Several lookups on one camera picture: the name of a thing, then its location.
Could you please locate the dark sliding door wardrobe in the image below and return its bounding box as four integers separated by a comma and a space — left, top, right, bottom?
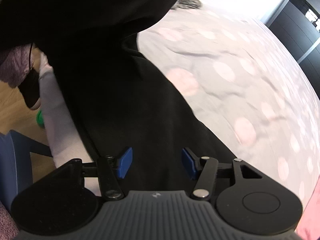
265, 0, 320, 68

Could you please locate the black slipper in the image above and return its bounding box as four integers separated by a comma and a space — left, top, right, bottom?
19, 70, 43, 110

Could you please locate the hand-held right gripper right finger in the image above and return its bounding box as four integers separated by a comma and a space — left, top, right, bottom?
182, 147, 263, 201

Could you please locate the large black garment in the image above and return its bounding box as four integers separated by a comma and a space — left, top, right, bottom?
0, 0, 237, 195

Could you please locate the pink pillow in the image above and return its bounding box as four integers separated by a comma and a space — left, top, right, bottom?
296, 192, 320, 240

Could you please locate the grey pink polka dot bedsheet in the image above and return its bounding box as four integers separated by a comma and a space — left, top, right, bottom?
37, 0, 320, 203

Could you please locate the green object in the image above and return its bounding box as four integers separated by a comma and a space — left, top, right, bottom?
36, 110, 45, 128

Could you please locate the blue stool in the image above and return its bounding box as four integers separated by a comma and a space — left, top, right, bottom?
0, 129, 54, 210

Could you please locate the person's fuzzy pink clothing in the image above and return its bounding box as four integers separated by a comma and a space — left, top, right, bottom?
0, 42, 38, 240

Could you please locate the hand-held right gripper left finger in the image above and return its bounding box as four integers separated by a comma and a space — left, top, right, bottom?
54, 147, 133, 200

